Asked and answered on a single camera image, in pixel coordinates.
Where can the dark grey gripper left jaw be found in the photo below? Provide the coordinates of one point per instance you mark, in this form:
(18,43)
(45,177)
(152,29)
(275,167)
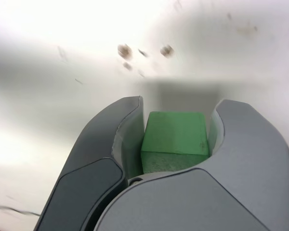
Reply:
(86,168)

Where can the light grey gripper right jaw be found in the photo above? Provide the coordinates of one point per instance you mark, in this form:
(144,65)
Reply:
(231,192)

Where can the green cube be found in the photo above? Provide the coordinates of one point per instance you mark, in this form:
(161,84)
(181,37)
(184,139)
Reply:
(173,134)

